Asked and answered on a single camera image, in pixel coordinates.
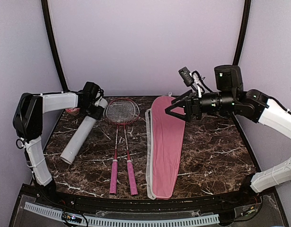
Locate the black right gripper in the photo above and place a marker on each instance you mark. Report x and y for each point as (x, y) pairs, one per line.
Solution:
(191, 104)

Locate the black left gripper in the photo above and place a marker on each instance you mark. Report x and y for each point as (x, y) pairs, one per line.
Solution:
(98, 114)

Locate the white shuttlecock tube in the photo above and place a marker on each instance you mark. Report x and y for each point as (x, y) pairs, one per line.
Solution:
(74, 145)

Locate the red badminton racket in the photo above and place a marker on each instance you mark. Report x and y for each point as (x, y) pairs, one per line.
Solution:
(132, 175)
(117, 111)

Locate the pink racket bag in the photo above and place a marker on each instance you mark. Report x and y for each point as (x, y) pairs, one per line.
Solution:
(165, 135)

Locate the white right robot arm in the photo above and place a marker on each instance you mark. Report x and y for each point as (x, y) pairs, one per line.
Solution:
(253, 105)

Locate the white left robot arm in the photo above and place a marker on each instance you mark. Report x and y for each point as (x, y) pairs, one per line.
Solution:
(28, 123)

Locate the red patterned bowl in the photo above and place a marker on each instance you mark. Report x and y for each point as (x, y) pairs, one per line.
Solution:
(73, 111)

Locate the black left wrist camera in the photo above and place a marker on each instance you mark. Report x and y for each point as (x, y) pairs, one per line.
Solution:
(92, 93)

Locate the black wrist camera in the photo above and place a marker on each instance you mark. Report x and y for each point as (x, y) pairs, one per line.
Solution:
(92, 93)
(228, 77)

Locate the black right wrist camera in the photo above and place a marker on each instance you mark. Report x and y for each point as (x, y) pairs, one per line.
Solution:
(228, 77)

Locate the black table front rail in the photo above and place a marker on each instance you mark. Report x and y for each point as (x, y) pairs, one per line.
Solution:
(225, 203)

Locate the black frame post left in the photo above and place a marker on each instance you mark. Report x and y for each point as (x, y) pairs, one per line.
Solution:
(53, 44)

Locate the black frame post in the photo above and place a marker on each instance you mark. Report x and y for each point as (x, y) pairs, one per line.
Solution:
(53, 44)
(242, 31)

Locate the white cable duct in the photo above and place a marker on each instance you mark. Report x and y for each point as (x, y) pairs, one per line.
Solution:
(109, 219)

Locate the black frame post right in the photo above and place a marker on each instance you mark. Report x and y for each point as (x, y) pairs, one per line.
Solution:
(242, 31)

